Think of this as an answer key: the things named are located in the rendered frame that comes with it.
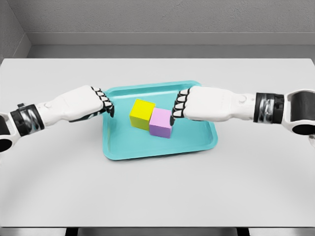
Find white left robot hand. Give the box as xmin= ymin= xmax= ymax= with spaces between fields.
xmin=62 ymin=85 xmax=115 ymax=123

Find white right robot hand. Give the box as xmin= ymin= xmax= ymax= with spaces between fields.
xmin=169 ymin=85 xmax=231 ymax=126

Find pink cube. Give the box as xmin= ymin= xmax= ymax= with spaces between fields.
xmin=149 ymin=107 xmax=173 ymax=139

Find yellow cube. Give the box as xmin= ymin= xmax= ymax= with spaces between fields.
xmin=129 ymin=98 xmax=156 ymax=131

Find teal rectangular tray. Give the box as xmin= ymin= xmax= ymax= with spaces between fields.
xmin=102 ymin=80 xmax=219 ymax=162

